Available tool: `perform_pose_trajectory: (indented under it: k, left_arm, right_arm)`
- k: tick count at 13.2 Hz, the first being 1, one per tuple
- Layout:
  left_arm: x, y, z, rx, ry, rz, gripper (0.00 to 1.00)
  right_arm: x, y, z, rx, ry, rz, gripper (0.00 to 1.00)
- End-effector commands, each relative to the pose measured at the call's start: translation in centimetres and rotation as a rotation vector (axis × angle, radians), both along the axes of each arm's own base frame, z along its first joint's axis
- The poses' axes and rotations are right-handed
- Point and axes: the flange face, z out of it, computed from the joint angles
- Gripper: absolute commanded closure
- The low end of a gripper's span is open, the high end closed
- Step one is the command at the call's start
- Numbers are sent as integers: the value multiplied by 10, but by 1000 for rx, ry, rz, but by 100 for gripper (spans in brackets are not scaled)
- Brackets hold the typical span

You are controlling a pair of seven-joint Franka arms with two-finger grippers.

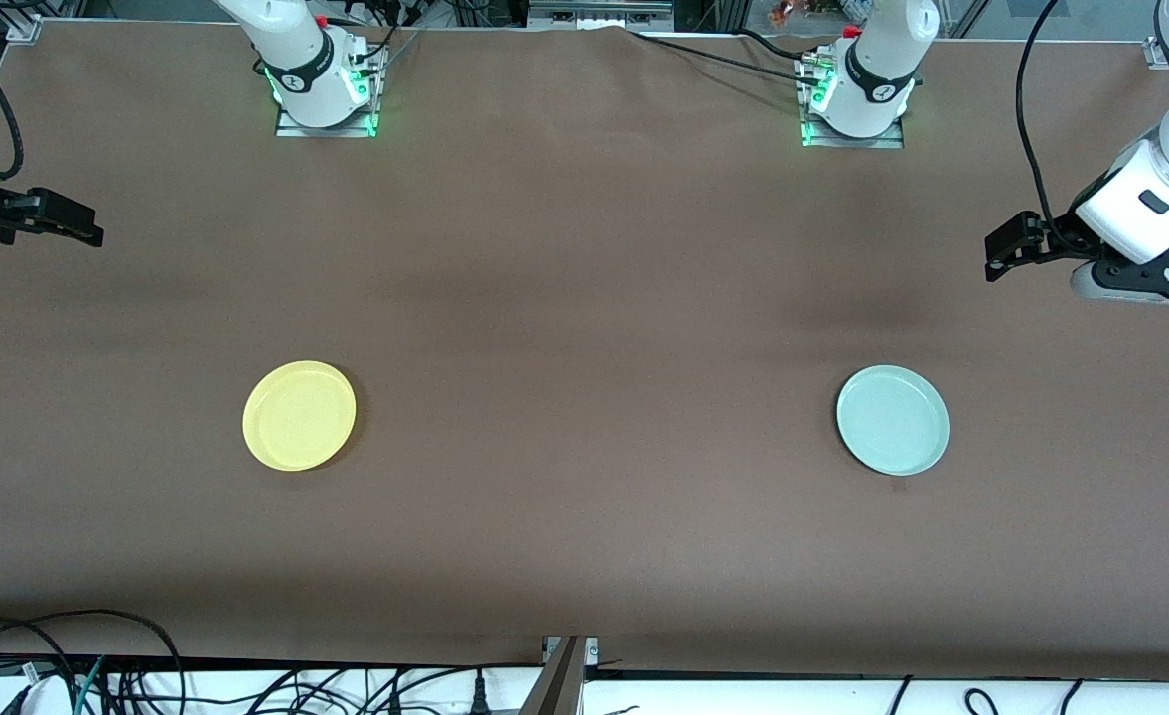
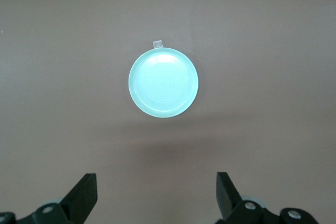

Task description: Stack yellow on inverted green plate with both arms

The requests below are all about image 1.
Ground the aluminium profile with bracket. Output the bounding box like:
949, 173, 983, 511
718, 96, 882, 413
518, 636, 601, 715

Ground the large black looped cable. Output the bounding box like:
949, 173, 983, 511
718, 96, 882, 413
0, 608, 189, 715

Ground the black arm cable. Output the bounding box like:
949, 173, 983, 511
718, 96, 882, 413
0, 74, 25, 182
1015, 0, 1079, 249

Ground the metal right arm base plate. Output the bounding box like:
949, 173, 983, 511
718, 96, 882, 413
274, 45, 382, 139

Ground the green cable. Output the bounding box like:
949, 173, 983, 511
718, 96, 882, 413
74, 655, 109, 715

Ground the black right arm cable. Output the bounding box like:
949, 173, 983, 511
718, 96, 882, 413
0, 74, 25, 182

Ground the brown table cover sheet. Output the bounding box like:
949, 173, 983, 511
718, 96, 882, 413
0, 20, 1169, 682

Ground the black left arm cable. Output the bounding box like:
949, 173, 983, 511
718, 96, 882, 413
1015, 0, 1079, 249

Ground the small black looped cable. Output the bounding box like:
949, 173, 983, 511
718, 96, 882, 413
0, 620, 79, 715

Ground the long black table cable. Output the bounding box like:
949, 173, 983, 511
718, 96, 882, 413
627, 31, 821, 84

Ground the short black table cable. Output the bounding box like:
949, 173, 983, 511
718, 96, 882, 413
731, 28, 818, 61

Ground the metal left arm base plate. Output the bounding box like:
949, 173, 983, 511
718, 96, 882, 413
796, 50, 908, 151

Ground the aluminium frame bar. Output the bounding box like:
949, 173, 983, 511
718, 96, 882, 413
527, 0, 676, 32

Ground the pale green round plate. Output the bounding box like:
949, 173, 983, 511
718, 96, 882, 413
835, 364, 950, 477

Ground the yellow round plate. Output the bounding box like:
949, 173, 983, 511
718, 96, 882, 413
242, 360, 358, 472

